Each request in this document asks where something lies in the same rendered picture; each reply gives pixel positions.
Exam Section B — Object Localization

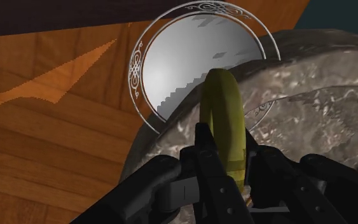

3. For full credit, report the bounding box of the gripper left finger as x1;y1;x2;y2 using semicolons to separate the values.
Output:
69;122;255;224

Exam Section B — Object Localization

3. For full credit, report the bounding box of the green yellow banana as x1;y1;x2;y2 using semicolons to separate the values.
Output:
198;68;247;195

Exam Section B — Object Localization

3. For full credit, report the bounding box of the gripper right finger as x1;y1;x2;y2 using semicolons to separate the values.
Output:
245;129;358;224

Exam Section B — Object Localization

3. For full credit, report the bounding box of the grey marbled bowl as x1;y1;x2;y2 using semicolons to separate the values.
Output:
120;29;358;224

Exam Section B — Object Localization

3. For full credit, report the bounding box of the silver ornamented plate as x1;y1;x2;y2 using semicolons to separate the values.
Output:
128;0;281;135

